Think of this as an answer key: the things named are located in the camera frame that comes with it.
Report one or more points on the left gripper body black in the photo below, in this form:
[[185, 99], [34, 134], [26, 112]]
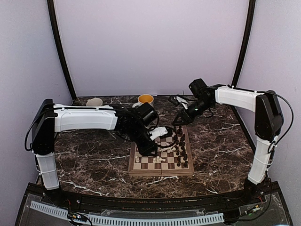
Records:
[[135, 134]]

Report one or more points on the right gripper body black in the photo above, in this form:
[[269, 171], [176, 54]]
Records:
[[202, 107]]

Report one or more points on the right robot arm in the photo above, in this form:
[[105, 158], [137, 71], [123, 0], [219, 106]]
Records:
[[268, 118]]

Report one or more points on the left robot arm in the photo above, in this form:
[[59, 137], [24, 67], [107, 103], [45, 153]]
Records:
[[52, 119]]

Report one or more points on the white chess pawn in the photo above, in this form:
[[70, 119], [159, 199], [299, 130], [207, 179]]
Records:
[[159, 159]]

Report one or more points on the wooden chess board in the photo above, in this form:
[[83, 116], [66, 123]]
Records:
[[176, 151]]

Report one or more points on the yellow inside patterned mug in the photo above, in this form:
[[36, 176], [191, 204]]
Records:
[[145, 98]]

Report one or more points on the white ceramic mug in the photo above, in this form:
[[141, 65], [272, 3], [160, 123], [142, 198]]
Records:
[[94, 102]]

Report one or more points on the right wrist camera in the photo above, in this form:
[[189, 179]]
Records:
[[197, 87]]

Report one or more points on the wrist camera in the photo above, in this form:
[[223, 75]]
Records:
[[147, 114], [197, 87]]

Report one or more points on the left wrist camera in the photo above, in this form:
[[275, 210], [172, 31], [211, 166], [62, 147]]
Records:
[[147, 114]]

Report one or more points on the black frame post right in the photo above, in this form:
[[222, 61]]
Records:
[[245, 41]]

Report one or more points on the black frame post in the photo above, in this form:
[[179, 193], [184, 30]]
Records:
[[245, 41], [59, 48]]

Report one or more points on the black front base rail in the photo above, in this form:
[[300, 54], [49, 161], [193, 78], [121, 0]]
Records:
[[87, 200]]

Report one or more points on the white cable duct strip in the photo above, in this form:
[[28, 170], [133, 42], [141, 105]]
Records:
[[125, 219]]

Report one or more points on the black frame post left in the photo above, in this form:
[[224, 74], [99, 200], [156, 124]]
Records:
[[59, 48]]

